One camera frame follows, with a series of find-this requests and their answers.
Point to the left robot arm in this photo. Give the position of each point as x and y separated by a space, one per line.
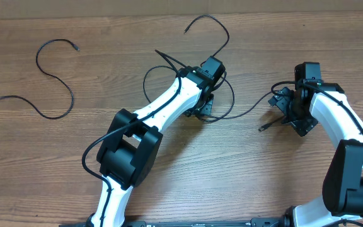
128 150

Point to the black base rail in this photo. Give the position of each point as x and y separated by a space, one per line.
254 222

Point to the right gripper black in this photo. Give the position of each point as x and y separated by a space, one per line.
304 125

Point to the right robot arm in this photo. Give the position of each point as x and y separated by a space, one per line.
314 101

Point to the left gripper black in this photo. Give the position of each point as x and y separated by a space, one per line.
207 109

